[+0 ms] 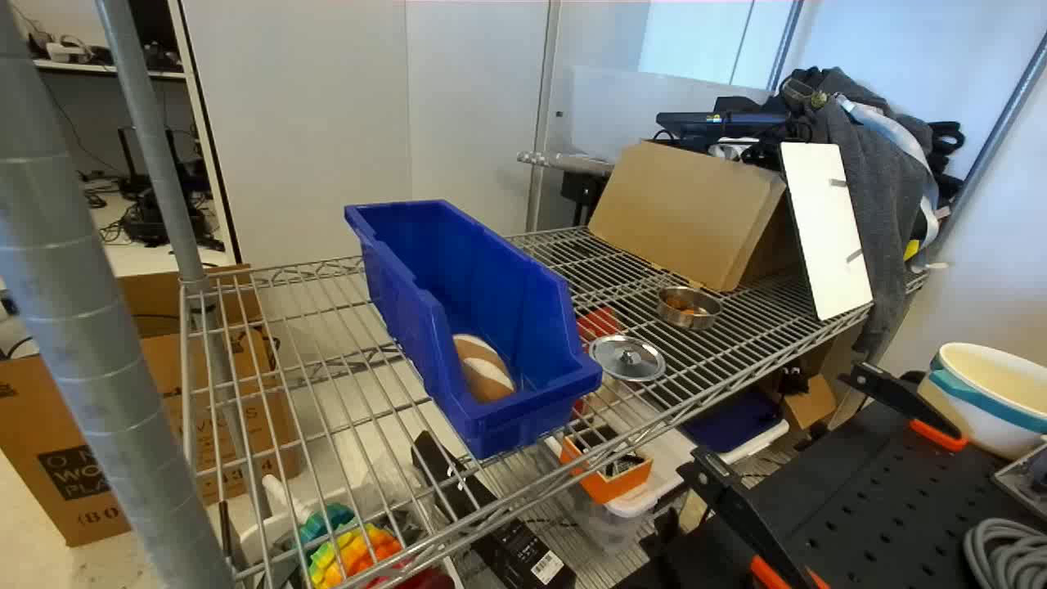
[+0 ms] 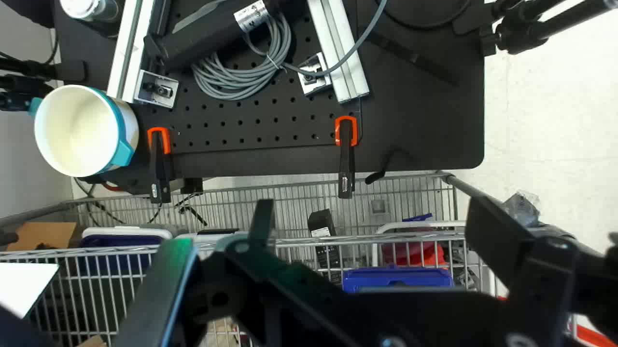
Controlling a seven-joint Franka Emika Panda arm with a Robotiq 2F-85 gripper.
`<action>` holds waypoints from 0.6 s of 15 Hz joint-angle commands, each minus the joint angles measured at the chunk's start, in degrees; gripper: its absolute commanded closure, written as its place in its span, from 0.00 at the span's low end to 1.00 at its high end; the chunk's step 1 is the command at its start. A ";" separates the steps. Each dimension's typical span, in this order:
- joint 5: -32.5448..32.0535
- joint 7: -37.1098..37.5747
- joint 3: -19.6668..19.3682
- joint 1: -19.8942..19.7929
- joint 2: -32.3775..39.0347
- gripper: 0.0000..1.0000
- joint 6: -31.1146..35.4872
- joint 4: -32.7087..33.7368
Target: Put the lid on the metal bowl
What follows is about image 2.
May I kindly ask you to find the red plastic object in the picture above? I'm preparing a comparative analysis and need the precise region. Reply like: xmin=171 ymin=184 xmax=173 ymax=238
xmin=382 ymin=242 xmax=447 ymax=267

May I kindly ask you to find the aluminium extrusion rail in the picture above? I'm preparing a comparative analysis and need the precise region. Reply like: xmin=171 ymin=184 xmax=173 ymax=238
xmin=106 ymin=0 xmax=158 ymax=104
xmin=306 ymin=0 xmax=368 ymax=104

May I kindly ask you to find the black camera tripod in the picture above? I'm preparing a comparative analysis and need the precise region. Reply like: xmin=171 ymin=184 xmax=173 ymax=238
xmin=478 ymin=0 xmax=618 ymax=55

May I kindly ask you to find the orange black clamp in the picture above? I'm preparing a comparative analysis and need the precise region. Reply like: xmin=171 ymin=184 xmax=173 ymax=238
xmin=146 ymin=125 xmax=171 ymax=202
xmin=333 ymin=115 xmax=359 ymax=198

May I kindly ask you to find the orange black clamp left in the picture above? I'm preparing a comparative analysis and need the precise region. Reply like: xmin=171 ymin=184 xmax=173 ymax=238
xmin=146 ymin=125 xmax=171 ymax=202

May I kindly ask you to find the blue plastic bin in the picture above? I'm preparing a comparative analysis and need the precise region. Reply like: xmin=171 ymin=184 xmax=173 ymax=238
xmin=341 ymin=267 xmax=451 ymax=292

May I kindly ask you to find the black perforated breadboard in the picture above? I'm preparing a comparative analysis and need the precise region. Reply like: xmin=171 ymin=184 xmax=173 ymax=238
xmin=135 ymin=0 xmax=484 ymax=177

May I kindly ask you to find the orange black clamp right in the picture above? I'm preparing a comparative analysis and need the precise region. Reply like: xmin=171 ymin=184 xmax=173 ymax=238
xmin=333 ymin=115 xmax=359 ymax=198

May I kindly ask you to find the white and teal mug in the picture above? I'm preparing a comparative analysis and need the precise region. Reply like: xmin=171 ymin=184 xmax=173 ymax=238
xmin=28 ymin=84 xmax=138 ymax=177

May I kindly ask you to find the wire shelf rack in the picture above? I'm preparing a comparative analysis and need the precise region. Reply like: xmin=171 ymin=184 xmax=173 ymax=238
xmin=0 ymin=175 xmax=505 ymax=347

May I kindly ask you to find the brown cardboard box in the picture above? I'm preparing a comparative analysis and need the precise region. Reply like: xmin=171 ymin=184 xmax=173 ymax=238
xmin=7 ymin=221 xmax=79 ymax=250

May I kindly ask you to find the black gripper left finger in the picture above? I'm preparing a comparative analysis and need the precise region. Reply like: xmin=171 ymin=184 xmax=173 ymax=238
xmin=113 ymin=238 xmax=198 ymax=347

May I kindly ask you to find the grey coiled cable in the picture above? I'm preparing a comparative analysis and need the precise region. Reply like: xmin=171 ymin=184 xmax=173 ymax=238
xmin=189 ymin=11 xmax=295 ymax=102

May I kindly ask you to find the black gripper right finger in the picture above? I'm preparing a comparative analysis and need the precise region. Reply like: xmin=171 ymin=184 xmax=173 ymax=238
xmin=465 ymin=196 xmax=618 ymax=325

